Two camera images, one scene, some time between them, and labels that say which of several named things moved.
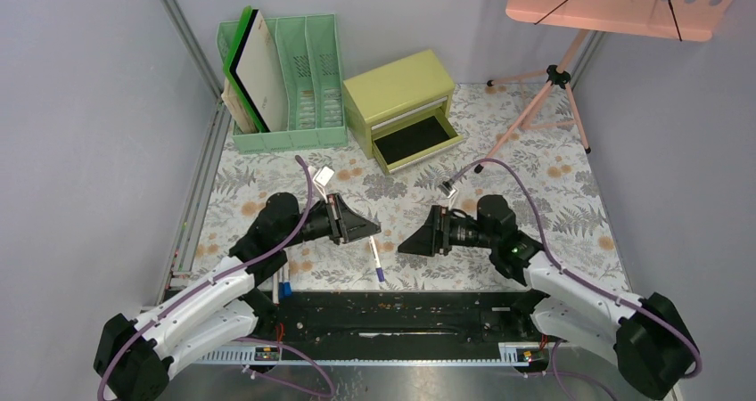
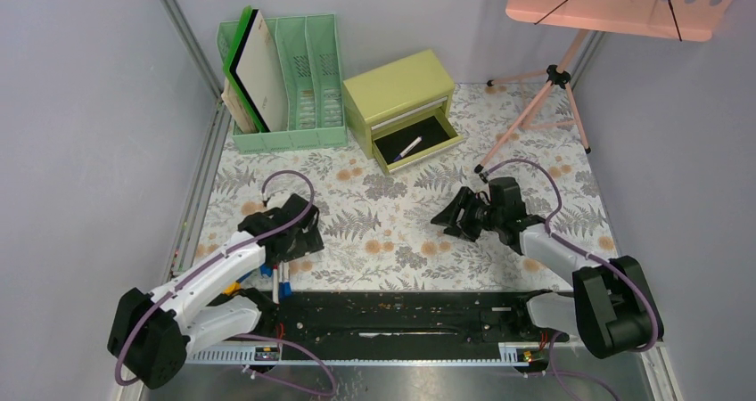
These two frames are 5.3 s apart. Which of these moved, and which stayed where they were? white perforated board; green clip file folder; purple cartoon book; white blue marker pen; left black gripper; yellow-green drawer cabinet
Moved: white blue marker pen; left black gripper
Stayed: green clip file folder; yellow-green drawer cabinet; purple cartoon book; white perforated board
